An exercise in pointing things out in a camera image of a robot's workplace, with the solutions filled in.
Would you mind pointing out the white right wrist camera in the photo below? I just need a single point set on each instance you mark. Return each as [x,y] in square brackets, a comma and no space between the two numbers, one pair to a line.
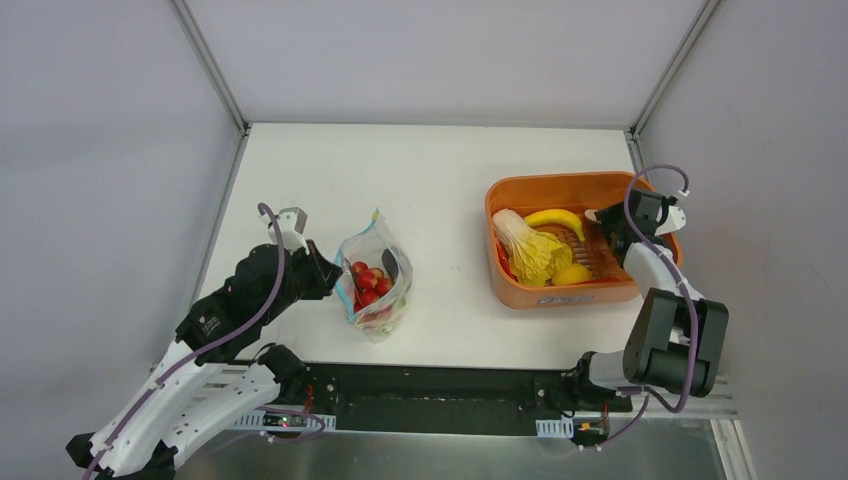
[672,217]

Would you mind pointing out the white mushroom toy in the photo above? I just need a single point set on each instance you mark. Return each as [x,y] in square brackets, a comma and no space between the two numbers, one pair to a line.
[592,216]

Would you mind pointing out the yellow lemon toy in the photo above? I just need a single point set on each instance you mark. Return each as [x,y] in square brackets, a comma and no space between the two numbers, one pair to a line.
[571,274]

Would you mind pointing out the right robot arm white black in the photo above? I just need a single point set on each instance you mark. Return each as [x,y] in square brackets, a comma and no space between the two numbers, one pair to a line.
[677,339]

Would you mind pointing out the yellow banana toy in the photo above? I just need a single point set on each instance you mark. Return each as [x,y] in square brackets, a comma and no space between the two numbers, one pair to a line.
[560,217]

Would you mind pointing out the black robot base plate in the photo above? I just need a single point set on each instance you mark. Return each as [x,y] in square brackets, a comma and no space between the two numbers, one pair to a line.
[445,400]

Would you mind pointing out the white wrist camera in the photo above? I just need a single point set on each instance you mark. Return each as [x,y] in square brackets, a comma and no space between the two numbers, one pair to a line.
[292,222]
[672,217]

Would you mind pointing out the orange plastic basket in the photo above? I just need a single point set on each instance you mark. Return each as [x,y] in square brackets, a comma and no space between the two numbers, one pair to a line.
[577,193]

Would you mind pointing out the yellow napa cabbage toy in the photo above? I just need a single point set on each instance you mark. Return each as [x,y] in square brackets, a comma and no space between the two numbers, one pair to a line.
[534,257]

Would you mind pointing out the dark purple eggplant toy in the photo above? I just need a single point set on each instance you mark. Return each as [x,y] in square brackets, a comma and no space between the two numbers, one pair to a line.
[391,264]

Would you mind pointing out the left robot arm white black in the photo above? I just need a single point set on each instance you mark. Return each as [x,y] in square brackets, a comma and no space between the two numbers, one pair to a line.
[160,428]

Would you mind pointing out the clear zip top bag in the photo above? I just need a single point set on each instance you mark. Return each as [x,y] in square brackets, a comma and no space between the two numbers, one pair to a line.
[379,320]

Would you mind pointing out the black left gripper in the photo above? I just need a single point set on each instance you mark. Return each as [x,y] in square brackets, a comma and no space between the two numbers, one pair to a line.
[321,270]

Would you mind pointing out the red peach cluster toy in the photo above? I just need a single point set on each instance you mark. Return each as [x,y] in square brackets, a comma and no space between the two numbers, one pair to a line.
[370,284]

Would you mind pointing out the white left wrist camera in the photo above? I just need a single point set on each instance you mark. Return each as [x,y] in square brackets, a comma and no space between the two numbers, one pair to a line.
[292,222]

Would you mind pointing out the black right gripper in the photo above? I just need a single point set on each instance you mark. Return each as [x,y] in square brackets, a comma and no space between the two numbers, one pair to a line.
[613,225]

